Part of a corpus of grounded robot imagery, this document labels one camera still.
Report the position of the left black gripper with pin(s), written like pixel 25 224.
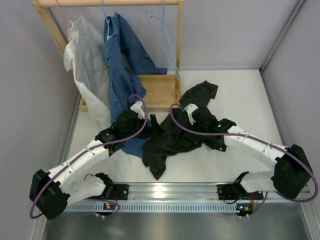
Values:
pixel 156 130

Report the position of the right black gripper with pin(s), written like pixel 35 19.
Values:
pixel 192 126

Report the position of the black pinstriped shirt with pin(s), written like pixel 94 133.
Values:
pixel 175 140

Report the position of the light blue wire hanger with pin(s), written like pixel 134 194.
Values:
pixel 164 43

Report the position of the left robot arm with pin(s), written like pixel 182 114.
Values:
pixel 54 190

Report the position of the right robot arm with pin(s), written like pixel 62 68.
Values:
pixel 288 167

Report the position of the blue checkered shirt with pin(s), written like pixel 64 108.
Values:
pixel 126 59

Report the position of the white shirt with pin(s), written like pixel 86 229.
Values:
pixel 83 56

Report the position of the blue hanger under blue shirt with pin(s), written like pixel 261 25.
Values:
pixel 107 32

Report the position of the wooden clothes rack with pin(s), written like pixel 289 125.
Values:
pixel 162 89

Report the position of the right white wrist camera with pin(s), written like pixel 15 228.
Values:
pixel 190 108

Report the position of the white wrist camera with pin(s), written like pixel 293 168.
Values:
pixel 139 108
pixel 190 108

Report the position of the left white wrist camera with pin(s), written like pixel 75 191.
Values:
pixel 139 108

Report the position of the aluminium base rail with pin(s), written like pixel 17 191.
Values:
pixel 139 191

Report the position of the slotted grey cable duct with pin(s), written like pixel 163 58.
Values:
pixel 160 207

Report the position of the pink wire hanger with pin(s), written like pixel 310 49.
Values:
pixel 62 15

